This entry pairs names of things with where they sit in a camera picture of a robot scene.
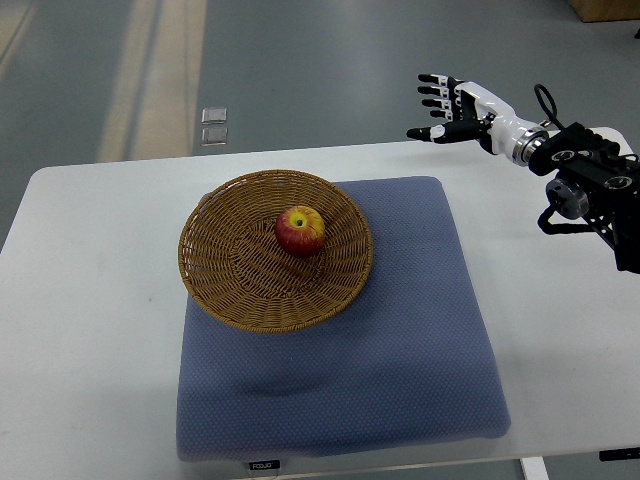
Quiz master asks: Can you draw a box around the white table leg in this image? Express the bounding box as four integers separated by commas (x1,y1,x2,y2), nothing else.
520,456,550,480

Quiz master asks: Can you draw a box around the metal floor plate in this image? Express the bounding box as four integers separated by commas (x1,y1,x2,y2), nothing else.
201,106,227,125
201,127,228,147

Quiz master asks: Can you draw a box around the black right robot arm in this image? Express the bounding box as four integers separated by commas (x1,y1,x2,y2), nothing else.
522,84,639,274

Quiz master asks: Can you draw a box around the brown wicker basket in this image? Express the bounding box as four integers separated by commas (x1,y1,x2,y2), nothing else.
178,170,373,334

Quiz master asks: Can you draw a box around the lower metal floor plate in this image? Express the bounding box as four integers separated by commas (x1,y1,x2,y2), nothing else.
201,127,228,147

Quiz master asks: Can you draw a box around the black table label tag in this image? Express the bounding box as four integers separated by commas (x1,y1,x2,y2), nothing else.
249,460,281,471

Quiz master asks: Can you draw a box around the blue textured cushion mat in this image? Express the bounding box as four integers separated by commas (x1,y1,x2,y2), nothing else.
177,176,510,462

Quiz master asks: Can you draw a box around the red yellow apple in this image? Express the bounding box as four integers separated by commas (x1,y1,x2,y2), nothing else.
274,205,325,258

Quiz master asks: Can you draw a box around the wooden box corner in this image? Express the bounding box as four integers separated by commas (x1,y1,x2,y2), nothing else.
569,0,640,23

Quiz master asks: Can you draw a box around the upper metal floor plate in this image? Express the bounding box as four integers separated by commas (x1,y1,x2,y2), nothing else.
201,106,227,125

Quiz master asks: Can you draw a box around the black bracket under table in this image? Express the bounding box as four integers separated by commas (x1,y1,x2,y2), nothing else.
599,447,640,462

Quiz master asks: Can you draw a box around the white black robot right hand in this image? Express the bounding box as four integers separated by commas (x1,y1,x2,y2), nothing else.
406,74,549,166

